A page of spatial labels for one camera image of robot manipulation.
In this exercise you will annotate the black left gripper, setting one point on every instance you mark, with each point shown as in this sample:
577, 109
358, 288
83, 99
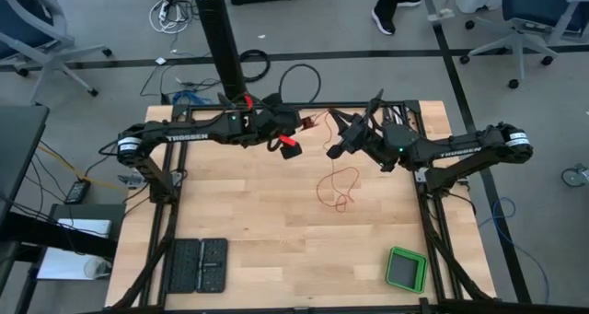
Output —
276, 123

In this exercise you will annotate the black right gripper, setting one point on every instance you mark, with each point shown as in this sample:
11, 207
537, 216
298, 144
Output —
368, 136

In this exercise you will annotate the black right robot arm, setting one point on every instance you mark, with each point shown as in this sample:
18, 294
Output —
460, 148

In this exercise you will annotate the black spring clamp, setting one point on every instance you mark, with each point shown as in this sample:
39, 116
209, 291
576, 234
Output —
376, 97
224, 100

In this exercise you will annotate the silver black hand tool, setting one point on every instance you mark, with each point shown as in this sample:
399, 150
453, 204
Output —
399, 115

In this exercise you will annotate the black tower fan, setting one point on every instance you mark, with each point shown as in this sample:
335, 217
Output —
221, 38

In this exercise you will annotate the small white tag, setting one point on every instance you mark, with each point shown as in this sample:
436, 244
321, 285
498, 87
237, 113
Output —
160, 61

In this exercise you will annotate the person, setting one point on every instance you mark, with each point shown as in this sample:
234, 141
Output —
391, 1

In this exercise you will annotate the green square tray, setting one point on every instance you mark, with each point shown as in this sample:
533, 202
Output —
405, 270

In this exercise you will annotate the white stand foot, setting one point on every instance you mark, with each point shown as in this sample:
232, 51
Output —
441, 15

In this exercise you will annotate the white power strip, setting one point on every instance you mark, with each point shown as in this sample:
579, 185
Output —
164, 11

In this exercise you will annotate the open black bit case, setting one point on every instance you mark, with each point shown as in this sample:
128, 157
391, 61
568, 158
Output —
184, 265

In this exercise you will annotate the black power brick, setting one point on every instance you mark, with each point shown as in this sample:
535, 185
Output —
77, 192

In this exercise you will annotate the white flat box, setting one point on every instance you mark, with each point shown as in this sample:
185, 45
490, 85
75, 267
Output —
85, 228

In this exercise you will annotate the blue white office chair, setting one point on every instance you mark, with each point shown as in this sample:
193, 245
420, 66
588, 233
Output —
529, 1

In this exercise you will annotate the clear plastic cup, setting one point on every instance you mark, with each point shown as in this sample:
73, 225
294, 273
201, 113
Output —
97, 268

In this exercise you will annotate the grey caster wheel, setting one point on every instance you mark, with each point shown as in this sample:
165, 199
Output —
574, 177

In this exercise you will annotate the blue grey office chair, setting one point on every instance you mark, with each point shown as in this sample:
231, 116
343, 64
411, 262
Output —
50, 61

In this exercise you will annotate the white paper sheet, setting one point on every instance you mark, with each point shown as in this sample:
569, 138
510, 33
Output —
60, 265

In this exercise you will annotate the black desk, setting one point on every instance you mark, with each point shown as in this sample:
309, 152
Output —
18, 143

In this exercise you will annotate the silver mounting bracket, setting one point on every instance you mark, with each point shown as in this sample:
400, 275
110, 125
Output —
177, 178
419, 173
131, 181

